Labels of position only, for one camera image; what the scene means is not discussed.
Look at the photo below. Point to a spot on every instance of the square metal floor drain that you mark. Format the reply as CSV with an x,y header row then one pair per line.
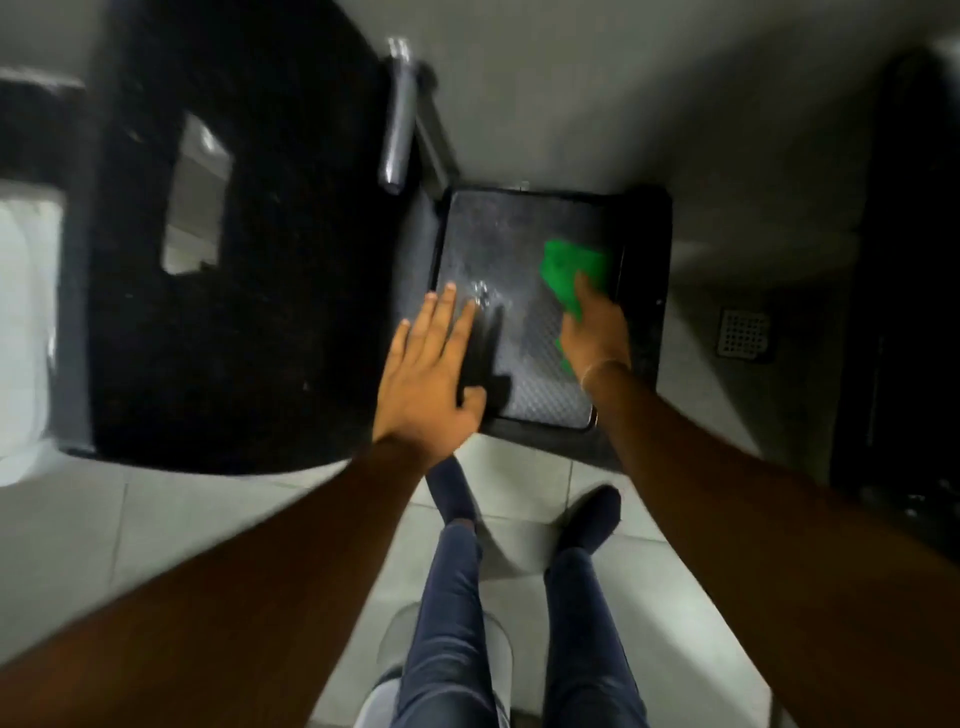
x,y
743,333

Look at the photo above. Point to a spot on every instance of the person's right hand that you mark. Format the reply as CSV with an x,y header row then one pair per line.
x,y
596,334

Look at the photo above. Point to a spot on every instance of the person's right leg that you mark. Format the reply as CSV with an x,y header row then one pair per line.
x,y
589,622

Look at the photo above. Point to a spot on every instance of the person's left hand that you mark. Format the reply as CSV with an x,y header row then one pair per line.
x,y
420,397

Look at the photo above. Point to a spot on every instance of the white ceramic fixture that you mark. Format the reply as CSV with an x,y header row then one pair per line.
x,y
26,322

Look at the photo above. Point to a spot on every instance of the black textured tray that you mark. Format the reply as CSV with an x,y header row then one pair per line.
x,y
517,315

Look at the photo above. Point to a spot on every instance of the person's left thumb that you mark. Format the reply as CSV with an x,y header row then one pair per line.
x,y
472,405

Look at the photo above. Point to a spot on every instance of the person's right forearm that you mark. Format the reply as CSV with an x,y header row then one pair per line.
x,y
750,540

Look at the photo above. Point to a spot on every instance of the person's left forearm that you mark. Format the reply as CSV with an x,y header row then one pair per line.
x,y
225,600

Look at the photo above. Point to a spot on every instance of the black stone counter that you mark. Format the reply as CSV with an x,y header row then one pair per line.
x,y
300,262

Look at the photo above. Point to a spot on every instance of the green cleaning cloth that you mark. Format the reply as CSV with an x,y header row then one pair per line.
x,y
570,270

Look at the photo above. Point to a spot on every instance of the shiny rectangular panel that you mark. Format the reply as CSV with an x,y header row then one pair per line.
x,y
195,202

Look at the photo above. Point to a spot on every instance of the dark door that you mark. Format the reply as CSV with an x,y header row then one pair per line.
x,y
900,300

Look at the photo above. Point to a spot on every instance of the person's leg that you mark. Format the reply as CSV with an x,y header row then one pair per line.
x,y
589,622
446,615

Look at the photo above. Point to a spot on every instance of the person's left leg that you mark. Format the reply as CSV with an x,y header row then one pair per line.
x,y
446,615

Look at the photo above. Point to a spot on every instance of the person's left middle finger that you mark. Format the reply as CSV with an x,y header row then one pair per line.
x,y
442,319

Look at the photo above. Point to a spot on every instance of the person's left little finger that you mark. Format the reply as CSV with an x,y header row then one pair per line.
x,y
397,343

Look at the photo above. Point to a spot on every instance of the person's right fingers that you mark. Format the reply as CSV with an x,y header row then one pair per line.
x,y
583,292

